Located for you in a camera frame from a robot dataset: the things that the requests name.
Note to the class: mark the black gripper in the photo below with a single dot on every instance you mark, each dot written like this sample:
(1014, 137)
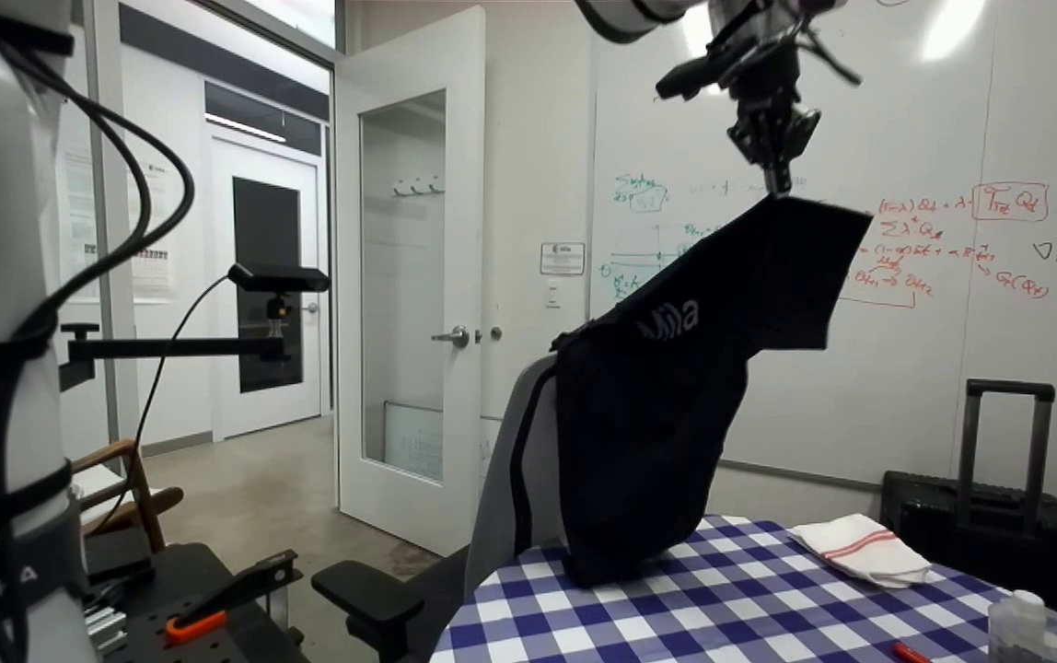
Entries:
(769, 76)

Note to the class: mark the black cloth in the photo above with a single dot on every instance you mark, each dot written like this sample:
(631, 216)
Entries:
(661, 407)

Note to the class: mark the white towel with red stripe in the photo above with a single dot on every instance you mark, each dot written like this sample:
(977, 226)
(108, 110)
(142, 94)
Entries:
(859, 552)

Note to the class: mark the white door with glass pane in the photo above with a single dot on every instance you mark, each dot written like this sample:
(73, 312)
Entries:
(459, 407)

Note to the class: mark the grey office chair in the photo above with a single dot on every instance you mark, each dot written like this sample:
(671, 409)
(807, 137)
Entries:
(513, 493)

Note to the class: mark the black wheeled suitcase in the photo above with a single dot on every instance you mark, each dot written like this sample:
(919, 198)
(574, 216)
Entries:
(993, 528)

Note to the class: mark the blue white checkered tablecloth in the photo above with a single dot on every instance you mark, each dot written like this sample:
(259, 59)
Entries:
(723, 608)

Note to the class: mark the dark glass door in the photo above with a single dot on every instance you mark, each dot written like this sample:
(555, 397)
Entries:
(267, 234)

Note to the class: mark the small red object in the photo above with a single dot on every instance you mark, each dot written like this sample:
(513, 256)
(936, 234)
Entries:
(912, 652)

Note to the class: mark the clear plastic bottle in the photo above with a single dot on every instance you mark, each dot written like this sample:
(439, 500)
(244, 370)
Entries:
(1027, 631)

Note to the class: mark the wooden chair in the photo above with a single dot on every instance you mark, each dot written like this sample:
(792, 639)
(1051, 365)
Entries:
(133, 493)

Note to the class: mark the black equipment cart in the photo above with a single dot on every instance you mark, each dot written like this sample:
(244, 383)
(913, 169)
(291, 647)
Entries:
(169, 590)

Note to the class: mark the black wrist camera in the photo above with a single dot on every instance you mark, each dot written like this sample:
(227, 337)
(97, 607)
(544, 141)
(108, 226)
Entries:
(697, 76)

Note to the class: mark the white paper wall sign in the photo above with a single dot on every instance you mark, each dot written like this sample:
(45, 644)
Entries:
(559, 258)

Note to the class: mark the wall whiteboard with writing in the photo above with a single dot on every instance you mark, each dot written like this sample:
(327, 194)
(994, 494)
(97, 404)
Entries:
(970, 306)

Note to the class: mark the wall coat hooks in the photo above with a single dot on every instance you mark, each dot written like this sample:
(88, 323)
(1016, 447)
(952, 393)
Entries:
(412, 184)

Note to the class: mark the black camera on boom arm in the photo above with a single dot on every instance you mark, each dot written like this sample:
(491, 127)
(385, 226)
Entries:
(273, 281)

